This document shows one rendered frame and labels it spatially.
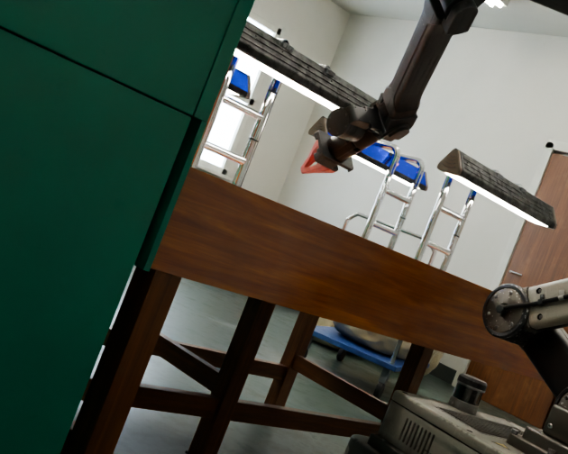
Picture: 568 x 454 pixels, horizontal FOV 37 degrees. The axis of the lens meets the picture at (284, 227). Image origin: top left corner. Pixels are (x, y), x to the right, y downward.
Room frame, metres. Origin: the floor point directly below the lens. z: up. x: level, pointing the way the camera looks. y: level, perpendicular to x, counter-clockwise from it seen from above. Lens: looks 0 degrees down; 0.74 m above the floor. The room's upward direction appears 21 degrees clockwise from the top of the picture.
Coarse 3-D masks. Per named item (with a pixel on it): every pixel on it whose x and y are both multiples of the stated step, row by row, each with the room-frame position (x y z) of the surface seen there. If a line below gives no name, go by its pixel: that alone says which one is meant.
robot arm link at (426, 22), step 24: (432, 0) 1.38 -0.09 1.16; (432, 24) 1.39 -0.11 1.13; (456, 24) 1.35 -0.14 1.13; (408, 48) 1.50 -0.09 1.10; (432, 48) 1.45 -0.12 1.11; (408, 72) 1.52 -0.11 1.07; (432, 72) 1.53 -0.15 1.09; (384, 96) 1.65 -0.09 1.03; (408, 96) 1.59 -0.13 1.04; (384, 120) 1.68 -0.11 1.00; (408, 120) 1.66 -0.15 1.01
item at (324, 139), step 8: (320, 136) 1.75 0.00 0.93; (328, 136) 1.78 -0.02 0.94; (320, 144) 1.74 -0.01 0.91; (328, 144) 1.76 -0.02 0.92; (336, 144) 1.74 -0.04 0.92; (344, 144) 1.73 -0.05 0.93; (352, 144) 1.73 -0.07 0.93; (320, 152) 1.74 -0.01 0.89; (328, 152) 1.75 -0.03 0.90; (336, 152) 1.75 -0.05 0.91; (344, 152) 1.74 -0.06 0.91; (352, 152) 1.74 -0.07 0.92; (336, 160) 1.76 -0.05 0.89; (344, 160) 1.77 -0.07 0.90; (352, 160) 1.81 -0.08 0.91; (352, 168) 1.79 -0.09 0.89
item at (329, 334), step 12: (348, 216) 4.87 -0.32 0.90; (360, 216) 4.83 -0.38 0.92; (432, 252) 4.67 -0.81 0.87; (312, 336) 4.92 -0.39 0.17; (324, 336) 4.82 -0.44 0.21; (336, 336) 5.01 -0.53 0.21; (348, 348) 4.76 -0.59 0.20; (360, 348) 4.88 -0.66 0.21; (396, 348) 4.68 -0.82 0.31; (372, 360) 4.70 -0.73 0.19; (384, 360) 4.73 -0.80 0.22; (396, 360) 4.96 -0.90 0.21; (384, 372) 4.72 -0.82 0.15; (384, 384) 4.74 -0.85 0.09
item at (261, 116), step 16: (288, 48) 1.91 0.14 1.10; (320, 64) 2.04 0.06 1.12; (224, 80) 2.02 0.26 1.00; (272, 80) 2.13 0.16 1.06; (224, 96) 2.04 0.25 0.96; (272, 96) 2.13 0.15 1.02; (256, 112) 2.11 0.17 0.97; (208, 128) 2.03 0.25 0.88; (256, 128) 2.13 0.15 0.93; (208, 144) 2.04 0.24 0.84; (256, 144) 2.14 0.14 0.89; (240, 160) 2.12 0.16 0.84; (240, 176) 2.13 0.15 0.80
